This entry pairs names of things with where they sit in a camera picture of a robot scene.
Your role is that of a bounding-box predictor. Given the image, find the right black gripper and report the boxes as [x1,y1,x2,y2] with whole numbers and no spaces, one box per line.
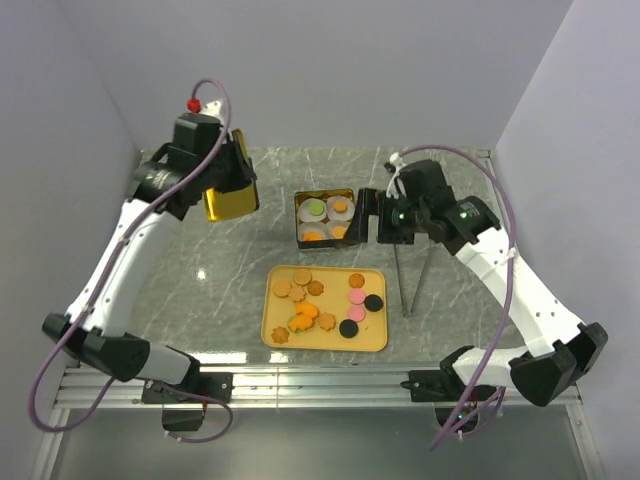
[343,187,429,245]

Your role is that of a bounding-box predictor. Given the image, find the gold tin lid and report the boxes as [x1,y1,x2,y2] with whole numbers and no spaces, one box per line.
[202,128,261,223]

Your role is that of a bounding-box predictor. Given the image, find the round dotted biscuit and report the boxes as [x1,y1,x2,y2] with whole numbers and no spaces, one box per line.
[331,225,347,240]
[272,279,292,298]
[292,268,313,287]

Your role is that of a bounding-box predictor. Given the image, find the dark green cookie tin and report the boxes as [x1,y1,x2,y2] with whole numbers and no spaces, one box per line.
[293,188,356,250]

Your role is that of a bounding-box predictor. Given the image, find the green round cookie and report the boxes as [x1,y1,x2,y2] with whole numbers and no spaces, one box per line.
[308,199,325,215]

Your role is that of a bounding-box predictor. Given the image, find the orange fish cookie top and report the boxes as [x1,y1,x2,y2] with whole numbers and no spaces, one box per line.
[302,231,324,242]

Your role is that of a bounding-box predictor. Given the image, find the orange fish cookie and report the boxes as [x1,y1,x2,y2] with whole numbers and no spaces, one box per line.
[295,302,319,319]
[288,315,314,333]
[302,231,324,242]

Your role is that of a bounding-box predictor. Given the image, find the metal serving tongs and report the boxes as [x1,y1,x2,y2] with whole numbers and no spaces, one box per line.
[392,245,430,319]

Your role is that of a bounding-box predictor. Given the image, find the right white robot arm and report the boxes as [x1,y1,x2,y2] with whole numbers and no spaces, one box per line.
[347,160,608,407]

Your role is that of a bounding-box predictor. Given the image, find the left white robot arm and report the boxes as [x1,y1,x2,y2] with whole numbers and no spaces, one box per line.
[43,111,259,402]

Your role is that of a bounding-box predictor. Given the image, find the white paper cup back right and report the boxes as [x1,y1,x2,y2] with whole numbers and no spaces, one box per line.
[326,195,355,221]

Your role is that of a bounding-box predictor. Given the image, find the white paper cup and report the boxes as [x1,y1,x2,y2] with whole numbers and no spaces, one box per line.
[326,195,355,221]
[326,220,350,240]
[297,198,327,223]
[298,222,330,243]

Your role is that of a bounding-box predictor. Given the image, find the white paper cup front right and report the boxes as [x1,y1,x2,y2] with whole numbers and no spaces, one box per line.
[326,220,350,240]

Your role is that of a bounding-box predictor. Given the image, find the white paper cup back left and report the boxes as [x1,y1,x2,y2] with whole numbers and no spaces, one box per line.
[297,198,327,223]

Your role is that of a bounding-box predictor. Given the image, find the white paper cup front left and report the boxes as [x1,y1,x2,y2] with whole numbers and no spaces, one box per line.
[298,222,330,243]

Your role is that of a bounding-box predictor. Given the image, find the chocolate chip cookie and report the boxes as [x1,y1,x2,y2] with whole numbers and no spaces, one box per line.
[348,272,366,289]

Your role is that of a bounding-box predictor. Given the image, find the pink sandwich cookie upper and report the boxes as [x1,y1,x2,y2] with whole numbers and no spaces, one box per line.
[348,288,367,305]

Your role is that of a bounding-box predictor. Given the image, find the pink sandwich cookie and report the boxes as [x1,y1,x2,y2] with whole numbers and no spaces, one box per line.
[348,288,367,305]
[347,305,366,323]

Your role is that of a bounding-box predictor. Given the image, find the round dotted biscuit top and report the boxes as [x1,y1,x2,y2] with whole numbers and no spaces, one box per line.
[292,268,313,287]

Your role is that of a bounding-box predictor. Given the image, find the black sandwich cookie right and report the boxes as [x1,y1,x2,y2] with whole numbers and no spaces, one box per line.
[363,294,384,312]

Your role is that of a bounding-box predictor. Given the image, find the black sandwich cookie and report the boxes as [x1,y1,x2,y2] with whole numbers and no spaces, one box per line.
[339,319,359,339]
[363,294,384,312]

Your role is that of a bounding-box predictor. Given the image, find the brown swirl cookie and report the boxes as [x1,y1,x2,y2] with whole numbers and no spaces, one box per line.
[306,280,325,296]

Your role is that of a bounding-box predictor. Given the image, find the pink sandwich cookie lower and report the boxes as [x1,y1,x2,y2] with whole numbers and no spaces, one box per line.
[347,305,366,323]

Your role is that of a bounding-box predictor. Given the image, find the yellow plastic tray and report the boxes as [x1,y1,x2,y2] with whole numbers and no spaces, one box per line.
[261,265,388,353]

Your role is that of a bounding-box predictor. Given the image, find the orange fish cookie middle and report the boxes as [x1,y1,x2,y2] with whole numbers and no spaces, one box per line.
[295,302,319,319]

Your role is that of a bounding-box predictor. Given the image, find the black sandwich cookie lower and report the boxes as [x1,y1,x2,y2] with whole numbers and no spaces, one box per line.
[339,319,359,339]

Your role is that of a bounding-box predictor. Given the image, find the orange fish cookie bottom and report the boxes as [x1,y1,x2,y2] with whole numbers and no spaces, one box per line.
[288,315,314,333]

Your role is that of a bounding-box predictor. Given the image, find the swirl cookie bottom left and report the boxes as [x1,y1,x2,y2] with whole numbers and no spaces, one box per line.
[271,326,290,345]

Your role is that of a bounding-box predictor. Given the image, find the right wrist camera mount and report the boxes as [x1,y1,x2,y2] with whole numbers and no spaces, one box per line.
[384,152,406,200]

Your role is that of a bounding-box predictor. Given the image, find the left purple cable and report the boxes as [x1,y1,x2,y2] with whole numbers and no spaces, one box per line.
[27,78,235,446]

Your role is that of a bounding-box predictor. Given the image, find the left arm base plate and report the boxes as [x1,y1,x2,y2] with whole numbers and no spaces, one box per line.
[141,372,233,434]

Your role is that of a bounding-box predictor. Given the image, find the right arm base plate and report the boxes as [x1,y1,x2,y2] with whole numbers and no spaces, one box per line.
[401,369,497,425]

